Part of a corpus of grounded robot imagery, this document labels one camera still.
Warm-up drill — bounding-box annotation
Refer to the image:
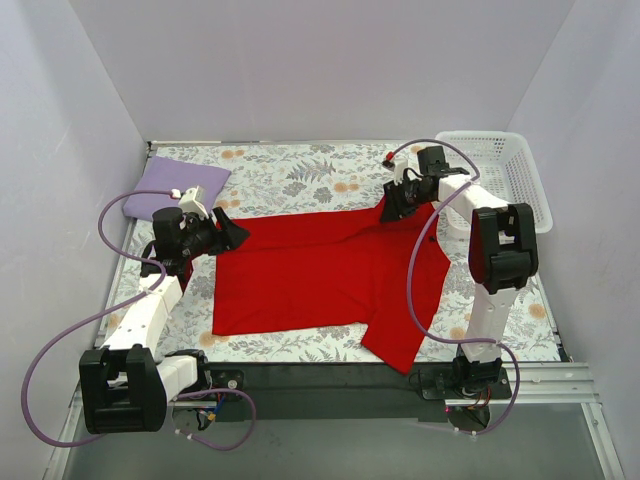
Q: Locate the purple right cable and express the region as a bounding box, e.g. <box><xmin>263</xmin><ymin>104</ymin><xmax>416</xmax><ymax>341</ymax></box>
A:
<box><xmin>384</xmin><ymin>138</ymin><xmax>521</xmax><ymax>436</ymax></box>

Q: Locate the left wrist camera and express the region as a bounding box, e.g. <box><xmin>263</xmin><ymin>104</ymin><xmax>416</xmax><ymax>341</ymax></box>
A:
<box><xmin>170</xmin><ymin>185</ymin><xmax>209</xmax><ymax>220</ymax></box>

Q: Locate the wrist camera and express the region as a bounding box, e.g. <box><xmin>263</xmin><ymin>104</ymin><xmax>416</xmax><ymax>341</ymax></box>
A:
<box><xmin>382</xmin><ymin>151</ymin><xmax>409</xmax><ymax>185</ymax></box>
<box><xmin>170</xmin><ymin>185</ymin><xmax>209</xmax><ymax>220</ymax></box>

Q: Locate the folded lilac t shirt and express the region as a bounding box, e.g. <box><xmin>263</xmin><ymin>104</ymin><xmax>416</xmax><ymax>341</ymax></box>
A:
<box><xmin>122</xmin><ymin>156</ymin><xmax>231</xmax><ymax>221</ymax></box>

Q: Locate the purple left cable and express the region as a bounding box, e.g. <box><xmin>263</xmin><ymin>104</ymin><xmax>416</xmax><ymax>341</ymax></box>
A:
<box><xmin>22</xmin><ymin>188</ymin><xmax>259</xmax><ymax>451</ymax></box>

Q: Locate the floral table mat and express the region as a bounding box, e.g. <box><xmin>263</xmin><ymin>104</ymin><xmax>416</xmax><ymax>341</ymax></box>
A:
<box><xmin>99</xmin><ymin>142</ymin><xmax>556</xmax><ymax>364</ymax></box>

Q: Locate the red t shirt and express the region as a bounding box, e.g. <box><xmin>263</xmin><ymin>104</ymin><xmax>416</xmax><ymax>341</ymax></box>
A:
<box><xmin>212</xmin><ymin>204</ymin><xmax>450</xmax><ymax>374</ymax></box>

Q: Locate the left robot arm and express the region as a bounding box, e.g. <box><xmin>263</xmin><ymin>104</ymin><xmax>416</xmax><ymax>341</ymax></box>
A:
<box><xmin>79</xmin><ymin>207</ymin><xmax>250</xmax><ymax>434</ymax></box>

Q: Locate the white plastic basket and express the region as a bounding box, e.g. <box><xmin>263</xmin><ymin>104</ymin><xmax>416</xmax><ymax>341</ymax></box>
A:
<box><xmin>436</xmin><ymin>130</ymin><xmax>553</xmax><ymax>234</ymax></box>

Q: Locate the aluminium table frame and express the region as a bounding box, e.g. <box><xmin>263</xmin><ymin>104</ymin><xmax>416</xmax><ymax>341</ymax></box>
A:
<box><xmin>46</xmin><ymin>362</ymin><xmax>623</xmax><ymax>479</ymax></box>

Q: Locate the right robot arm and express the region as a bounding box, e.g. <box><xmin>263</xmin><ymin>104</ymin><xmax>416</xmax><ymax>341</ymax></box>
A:
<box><xmin>381</xmin><ymin>140</ymin><xmax>539</xmax><ymax>399</ymax></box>

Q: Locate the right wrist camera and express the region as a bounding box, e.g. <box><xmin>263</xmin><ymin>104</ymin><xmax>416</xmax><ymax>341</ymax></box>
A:
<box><xmin>382</xmin><ymin>151</ymin><xmax>409</xmax><ymax>185</ymax></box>

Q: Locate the purple cable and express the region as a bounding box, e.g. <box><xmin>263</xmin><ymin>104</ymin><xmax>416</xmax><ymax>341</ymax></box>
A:
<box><xmin>22</xmin><ymin>188</ymin><xmax>259</xmax><ymax>451</ymax></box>
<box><xmin>384</xmin><ymin>138</ymin><xmax>521</xmax><ymax>436</ymax></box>

